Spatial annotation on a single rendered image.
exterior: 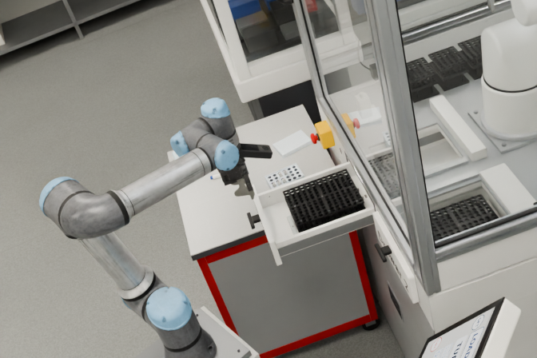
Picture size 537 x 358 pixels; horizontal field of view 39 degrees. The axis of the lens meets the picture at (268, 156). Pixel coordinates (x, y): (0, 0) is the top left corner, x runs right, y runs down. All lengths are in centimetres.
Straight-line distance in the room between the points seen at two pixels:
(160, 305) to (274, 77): 127
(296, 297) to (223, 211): 44
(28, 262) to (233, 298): 162
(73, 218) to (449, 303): 99
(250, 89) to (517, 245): 143
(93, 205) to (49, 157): 294
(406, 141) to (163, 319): 86
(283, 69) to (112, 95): 224
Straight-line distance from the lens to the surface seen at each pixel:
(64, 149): 483
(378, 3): 149
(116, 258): 212
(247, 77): 307
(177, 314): 212
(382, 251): 221
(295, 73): 311
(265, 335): 299
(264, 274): 276
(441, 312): 211
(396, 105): 162
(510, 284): 215
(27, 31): 611
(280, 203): 255
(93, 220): 190
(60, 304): 384
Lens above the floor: 252
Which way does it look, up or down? 38 degrees down
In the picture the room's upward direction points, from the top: 18 degrees counter-clockwise
